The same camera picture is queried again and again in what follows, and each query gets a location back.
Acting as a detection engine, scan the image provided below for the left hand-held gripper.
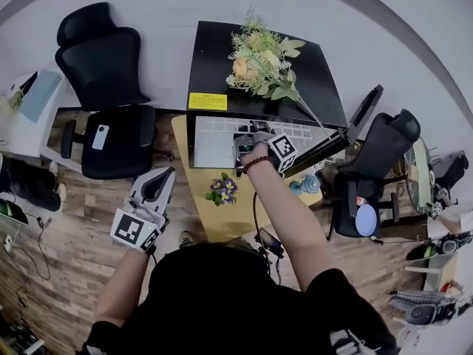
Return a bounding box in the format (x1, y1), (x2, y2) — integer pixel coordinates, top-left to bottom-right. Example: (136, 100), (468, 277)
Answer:
(109, 166), (177, 254)

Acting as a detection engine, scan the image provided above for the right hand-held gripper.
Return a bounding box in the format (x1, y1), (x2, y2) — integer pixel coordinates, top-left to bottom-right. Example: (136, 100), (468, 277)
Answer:
(232, 121), (299, 174)

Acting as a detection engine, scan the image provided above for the white wire fridge shelf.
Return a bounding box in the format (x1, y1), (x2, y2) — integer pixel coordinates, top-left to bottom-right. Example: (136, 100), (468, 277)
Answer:
(201, 118), (319, 142)

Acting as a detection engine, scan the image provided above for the black mini fridge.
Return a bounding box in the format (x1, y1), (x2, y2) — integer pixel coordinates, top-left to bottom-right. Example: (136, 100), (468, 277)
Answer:
(186, 20), (350, 170)

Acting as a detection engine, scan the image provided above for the person's right forearm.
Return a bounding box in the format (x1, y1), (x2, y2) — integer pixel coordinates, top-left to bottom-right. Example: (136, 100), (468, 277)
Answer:
(245, 164), (328, 294)

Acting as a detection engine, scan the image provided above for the person's left forearm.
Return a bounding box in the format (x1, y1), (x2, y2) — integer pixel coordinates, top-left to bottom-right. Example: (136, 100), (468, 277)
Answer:
(94, 249), (152, 327)

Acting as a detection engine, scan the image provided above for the person's right hand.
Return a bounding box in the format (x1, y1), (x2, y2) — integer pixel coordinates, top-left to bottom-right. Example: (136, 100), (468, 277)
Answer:
(239, 141), (273, 167)

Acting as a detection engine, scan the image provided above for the person's left shoe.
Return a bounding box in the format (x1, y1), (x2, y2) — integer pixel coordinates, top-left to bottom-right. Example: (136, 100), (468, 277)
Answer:
(179, 230), (197, 249)

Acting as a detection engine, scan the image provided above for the artificial flower bouquet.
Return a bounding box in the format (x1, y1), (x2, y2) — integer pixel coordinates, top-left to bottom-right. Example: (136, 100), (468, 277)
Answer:
(225, 5), (332, 140)

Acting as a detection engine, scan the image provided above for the potted purple flower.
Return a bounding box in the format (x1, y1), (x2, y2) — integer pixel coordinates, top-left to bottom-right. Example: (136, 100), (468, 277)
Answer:
(205, 172), (239, 207)

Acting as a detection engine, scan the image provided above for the white smartphone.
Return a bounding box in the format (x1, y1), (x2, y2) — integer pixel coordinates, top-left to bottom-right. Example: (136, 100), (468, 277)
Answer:
(91, 124), (109, 151)

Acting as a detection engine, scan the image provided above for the wooden table with black base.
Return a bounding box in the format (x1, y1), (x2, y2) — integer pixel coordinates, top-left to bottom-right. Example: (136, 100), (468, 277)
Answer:
(171, 115), (324, 243)

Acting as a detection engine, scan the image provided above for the black belt device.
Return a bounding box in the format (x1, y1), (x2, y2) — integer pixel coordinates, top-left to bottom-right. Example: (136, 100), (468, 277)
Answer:
(254, 227), (285, 259)

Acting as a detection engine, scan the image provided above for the black mesh office chair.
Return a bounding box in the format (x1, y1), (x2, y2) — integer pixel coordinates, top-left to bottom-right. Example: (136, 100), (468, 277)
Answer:
(327, 108), (422, 242)
(54, 1), (158, 180)

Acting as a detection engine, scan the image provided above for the person's black shirt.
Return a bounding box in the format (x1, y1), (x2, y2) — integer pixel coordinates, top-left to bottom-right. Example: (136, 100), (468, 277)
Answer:
(81, 243), (400, 355)

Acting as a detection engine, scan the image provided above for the white desk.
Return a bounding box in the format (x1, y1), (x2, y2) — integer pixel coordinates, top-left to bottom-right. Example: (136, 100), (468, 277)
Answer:
(0, 70), (83, 173)

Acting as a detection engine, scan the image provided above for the green and black device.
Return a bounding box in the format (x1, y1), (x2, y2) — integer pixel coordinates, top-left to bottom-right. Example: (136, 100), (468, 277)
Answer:
(0, 197), (30, 226)
(405, 242), (443, 261)

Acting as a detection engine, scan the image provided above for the pale blue round plate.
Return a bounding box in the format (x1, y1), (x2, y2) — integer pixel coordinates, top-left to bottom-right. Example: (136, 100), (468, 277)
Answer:
(355, 203), (378, 238)

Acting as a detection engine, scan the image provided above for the pale teal flat box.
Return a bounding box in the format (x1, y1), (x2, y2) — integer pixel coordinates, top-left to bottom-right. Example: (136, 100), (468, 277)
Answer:
(20, 70), (63, 125)

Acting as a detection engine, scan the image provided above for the round marble table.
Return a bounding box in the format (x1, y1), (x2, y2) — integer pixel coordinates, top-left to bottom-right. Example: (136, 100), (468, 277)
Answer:
(402, 137), (437, 216)

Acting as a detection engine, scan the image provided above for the black tablet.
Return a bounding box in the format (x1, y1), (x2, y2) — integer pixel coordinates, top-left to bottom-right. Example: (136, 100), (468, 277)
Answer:
(20, 71), (39, 94)

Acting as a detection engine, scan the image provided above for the small green plant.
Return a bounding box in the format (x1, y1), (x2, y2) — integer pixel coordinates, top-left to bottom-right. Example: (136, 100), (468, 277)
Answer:
(0, 89), (25, 114)

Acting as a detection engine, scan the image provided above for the checkered cloth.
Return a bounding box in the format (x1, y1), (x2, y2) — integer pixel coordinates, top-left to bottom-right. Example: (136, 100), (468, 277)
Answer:
(389, 288), (457, 312)

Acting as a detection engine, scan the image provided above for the brown bead bracelet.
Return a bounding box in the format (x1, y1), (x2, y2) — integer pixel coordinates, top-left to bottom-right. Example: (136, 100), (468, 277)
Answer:
(242, 155), (271, 175)

